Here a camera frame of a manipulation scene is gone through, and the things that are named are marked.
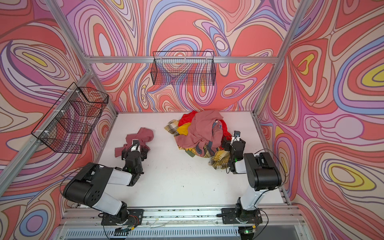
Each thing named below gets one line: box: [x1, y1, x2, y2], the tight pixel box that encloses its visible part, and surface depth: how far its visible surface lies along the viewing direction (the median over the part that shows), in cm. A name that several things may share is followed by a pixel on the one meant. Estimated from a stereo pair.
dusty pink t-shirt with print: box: [175, 110, 224, 157], surface depth 94 cm
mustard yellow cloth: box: [177, 122, 192, 136], surface depth 106 cm
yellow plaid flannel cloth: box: [164, 119, 230, 170], surface depth 93 cm
